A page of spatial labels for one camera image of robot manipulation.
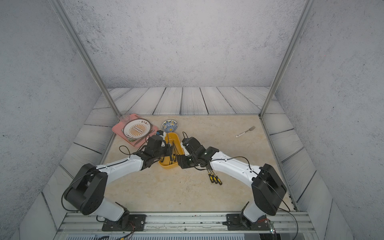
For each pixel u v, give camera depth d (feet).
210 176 2.90
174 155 3.20
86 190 1.45
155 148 2.30
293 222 2.46
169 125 3.66
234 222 2.38
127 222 2.26
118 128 3.63
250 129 3.66
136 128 3.65
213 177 2.86
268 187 1.38
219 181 2.83
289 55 2.82
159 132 2.69
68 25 2.46
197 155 2.04
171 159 3.12
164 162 3.07
